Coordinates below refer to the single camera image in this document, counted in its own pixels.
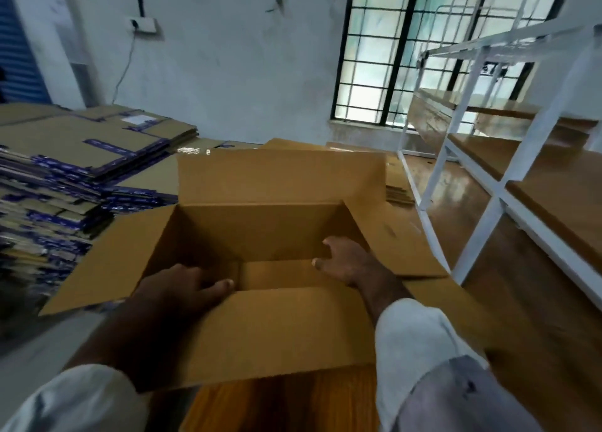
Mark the person's left hand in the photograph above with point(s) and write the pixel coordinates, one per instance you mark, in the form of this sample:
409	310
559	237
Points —
183	295

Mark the person's right hand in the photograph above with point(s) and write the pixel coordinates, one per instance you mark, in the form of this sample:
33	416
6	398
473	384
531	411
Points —
348	259

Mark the brown cardboard box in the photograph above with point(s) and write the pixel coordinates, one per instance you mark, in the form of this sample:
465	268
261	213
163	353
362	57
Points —
397	178

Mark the stack of brown boxes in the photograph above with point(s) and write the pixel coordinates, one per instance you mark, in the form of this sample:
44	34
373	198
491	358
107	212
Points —
273	173

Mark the person's left forearm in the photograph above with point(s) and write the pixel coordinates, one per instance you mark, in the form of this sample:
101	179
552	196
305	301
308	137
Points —
118	338

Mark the person's right forearm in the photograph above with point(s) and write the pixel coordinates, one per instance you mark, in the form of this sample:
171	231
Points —
384	291

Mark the person's light grey shirt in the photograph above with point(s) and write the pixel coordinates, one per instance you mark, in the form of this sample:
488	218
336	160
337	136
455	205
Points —
433	370

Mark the white metal shelf rack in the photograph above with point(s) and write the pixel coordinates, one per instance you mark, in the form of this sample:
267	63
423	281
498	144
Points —
513	173

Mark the wooden table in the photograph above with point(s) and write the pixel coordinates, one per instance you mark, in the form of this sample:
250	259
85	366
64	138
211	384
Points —
527	314

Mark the black framed window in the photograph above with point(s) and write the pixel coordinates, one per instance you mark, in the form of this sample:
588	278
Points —
404	50

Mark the blue roller shutter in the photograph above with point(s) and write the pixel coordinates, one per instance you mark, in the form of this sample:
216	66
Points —
19	50

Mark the white wall socket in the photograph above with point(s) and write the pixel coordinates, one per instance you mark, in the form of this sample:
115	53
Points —
143	25

